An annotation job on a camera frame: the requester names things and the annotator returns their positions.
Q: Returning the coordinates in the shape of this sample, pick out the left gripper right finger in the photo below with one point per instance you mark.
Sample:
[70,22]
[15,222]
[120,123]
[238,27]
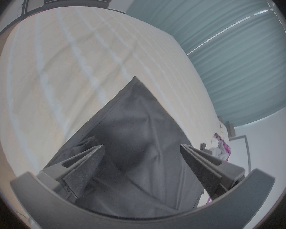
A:
[200,170]

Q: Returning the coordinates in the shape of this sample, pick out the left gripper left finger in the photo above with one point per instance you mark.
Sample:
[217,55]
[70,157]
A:
[81,175]

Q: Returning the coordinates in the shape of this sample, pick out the black T-shirt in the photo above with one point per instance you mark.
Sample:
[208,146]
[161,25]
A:
[138,139]

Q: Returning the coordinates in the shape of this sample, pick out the bed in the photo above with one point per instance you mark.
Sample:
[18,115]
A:
[73,68]

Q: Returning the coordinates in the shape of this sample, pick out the grey garment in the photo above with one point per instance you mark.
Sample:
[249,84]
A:
[219,154]

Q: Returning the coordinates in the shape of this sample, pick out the white printed pillow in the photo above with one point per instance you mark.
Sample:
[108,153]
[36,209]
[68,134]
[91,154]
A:
[222,130]

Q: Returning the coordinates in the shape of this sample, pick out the grey bedside table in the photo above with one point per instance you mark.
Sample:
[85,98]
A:
[231,129]

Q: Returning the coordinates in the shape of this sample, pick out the blue-green curtain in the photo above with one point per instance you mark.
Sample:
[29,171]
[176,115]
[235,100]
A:
[252,75]
[193,13]

